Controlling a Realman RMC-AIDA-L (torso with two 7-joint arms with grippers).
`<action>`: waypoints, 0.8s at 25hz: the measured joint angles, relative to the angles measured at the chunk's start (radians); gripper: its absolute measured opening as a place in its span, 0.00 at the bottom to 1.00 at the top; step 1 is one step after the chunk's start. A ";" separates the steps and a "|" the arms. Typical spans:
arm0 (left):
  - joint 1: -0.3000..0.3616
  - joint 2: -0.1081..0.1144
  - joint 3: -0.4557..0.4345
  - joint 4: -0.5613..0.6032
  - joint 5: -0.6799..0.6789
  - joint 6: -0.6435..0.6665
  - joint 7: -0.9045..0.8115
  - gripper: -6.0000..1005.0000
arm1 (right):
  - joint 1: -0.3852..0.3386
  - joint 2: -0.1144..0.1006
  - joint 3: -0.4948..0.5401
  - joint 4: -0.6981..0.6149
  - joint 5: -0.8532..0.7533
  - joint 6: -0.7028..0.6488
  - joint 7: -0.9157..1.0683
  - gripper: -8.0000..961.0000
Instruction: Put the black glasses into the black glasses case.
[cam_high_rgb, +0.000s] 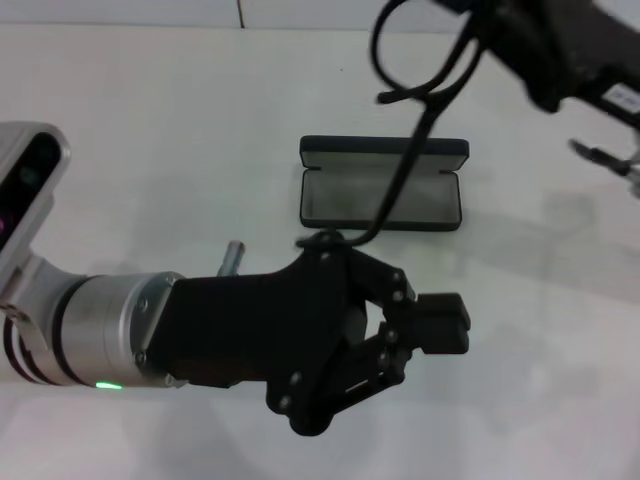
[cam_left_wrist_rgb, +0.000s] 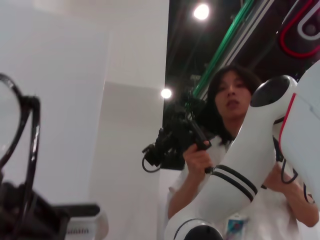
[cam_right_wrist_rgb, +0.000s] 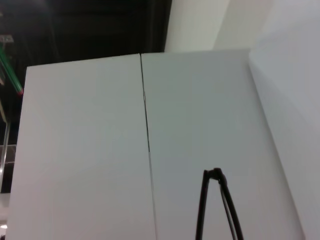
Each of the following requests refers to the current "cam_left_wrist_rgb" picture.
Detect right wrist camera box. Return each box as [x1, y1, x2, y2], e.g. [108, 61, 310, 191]
[52, 202, 109, 240]

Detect red neon light tube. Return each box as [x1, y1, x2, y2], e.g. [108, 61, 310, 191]
[279, 0, 320, 60]

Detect white neon light tube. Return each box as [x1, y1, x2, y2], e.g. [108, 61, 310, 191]
[296, 11, 320, 41]

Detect person in white shirt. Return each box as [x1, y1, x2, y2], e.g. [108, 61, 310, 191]
[166, 64, 320, 240]

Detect black glasses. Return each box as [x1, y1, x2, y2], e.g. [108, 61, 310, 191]
[0, 72, 41, 226]

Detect green ceiling pipe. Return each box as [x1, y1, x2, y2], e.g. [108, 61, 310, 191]
[194, 0, 254, 94]

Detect round ceiling light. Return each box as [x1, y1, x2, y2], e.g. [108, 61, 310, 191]
[160, 87, 173, 100]
[193, 3, 210, 20]

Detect person right hand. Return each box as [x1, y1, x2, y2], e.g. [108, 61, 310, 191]
[182, 142, 214, 176]

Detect colourful printed badge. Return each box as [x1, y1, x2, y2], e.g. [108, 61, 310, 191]
[226, 216, 249, 240]

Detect black video camera rig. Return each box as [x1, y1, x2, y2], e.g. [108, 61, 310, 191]
[141, 91, 213, 175]

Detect black robot body cable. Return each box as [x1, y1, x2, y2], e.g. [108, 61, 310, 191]
[272, 136, 301, 185]

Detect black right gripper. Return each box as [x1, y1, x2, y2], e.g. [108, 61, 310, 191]
[0, 181, 72, 240]

